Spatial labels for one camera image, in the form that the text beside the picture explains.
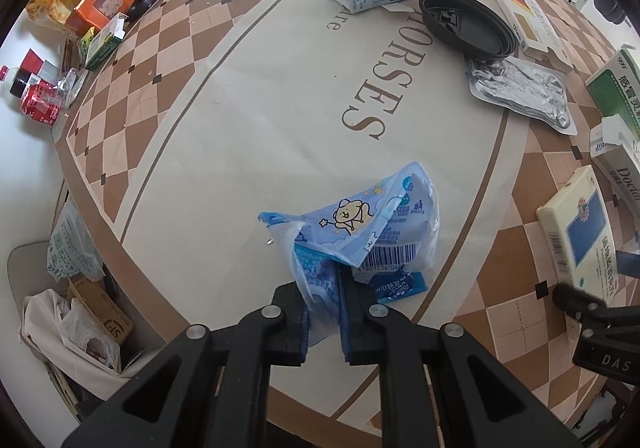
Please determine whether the silver foil pouch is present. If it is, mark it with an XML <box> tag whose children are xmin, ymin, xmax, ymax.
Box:
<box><xmin>467</xmin><ymin>56</ymin><xmax>579</xmax><ymax>137</ymax></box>

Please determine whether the grey chair seat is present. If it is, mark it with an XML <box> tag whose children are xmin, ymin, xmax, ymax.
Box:
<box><xmin>6</xmin><ymin>240</ymin><xmax>68</xmax><ymax>329</ymax></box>

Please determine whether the crumpled clear plastic wrap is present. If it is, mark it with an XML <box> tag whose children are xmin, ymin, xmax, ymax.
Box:
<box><xmin>57</xmin><ymin>66</ymin><xmax>92</xmax><ymax>109</ymax></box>

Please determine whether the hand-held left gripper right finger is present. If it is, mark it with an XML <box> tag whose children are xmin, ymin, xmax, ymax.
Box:
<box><xmin>339</xmin><ymin>265</ymin><xmax>584</xmax><ymax>448</ymax></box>

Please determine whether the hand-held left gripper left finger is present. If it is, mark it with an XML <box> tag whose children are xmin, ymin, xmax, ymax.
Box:
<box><xmin>60</xmin><ymin>281</ymin><xmax>312</xmax><ymax>448</ymax></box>

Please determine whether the cream box with blue label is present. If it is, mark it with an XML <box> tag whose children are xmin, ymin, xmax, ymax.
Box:
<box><xmin>535</xmin><ymin>165</ymin><xmax>627</xmax><ymax>302</ymax></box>

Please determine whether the white grey medicine box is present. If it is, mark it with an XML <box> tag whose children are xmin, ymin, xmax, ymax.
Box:
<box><xmin>589</xmin><ymin>115</ymin><xmax>640</xmax><ymax>215</ymax></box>

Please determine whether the dark bottle with red cap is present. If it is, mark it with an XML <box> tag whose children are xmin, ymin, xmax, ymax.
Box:
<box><xmin>0</xmin><ymin>64</ymin><xmax>42</xmax><ymax>99</ymax></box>

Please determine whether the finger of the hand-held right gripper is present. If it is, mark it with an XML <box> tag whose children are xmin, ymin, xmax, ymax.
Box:
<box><xmin>615</xmin><ymin>250</ymin><xmax>640</xmax><ymax>275</ymax></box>
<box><xmin>552</xmin><ymin>283</ymin><xmax>640</xmax><ymax>329</ymax></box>

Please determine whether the white bag with green print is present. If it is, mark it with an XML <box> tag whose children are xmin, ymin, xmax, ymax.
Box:
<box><xmin>46</xmin><ymin>200</ymin><xmax>107</xmax><ymax>283</ymax></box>

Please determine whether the small green white box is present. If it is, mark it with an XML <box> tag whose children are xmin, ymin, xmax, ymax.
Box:
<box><xmin>79</xmin><ymin>12</ymin><xmax>129</xmax><ymax>72</ymax></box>

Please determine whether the red white small box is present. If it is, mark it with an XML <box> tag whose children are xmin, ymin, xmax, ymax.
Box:
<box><xmin>21</xmin><ymin>48</ymin><xmax>62</xmax><ymax>80</ymax></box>

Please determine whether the white box with striped flag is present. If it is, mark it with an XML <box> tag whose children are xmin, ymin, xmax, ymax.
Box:
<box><xmin>483</xmin><ymin>0</ymin><xmax>569</xmax><ymax>61</ymax></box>

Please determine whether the green white medicine box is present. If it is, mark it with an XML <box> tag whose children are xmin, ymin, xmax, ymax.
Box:
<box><xmin>585</xmin><ymin>48</ymin><xmax>640</xmax><ymax>141</ymax></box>

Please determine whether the blue cartoon plastic wrapper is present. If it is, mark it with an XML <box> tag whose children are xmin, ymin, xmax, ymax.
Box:
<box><xmin>257</xmin><ymin>161</ymin><xmax>442</xmax><ymax>350</ymax></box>

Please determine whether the black round dish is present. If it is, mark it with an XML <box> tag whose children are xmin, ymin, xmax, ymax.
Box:
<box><xmin>127</xmin><ymin>0</ymin><xmax>159</xmax><ymax>22</ymax></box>

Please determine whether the white tote bag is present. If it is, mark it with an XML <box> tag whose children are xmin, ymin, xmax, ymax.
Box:
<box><xmin>19</xmin><ymin>288</ymin><xmax>147</xmax><ymax>391</ymax></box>

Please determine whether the checkered printed tablecloth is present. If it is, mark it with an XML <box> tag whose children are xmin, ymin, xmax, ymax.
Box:
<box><xmin>52</xmin><ymin>0</ymin><xmax>640</xmax><ymax>431</ymax></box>

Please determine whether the cardboard box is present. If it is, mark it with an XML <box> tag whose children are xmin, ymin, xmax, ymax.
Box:
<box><xmin>66</xmin><ymin>275</ymin><xmax>136</xmax><ymax>345</ymax></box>

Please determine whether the orange box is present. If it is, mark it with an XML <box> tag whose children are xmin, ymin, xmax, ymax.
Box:
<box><xmin>66</xmin><ymin>0</ymin><xmax>139</xmax><ymax>37</ymax></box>

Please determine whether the black plastic container lid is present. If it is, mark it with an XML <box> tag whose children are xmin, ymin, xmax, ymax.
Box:
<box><xmin>418</xmin><ymin>0</ymin><xmax>522</xmax><ymax>61</ymax></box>

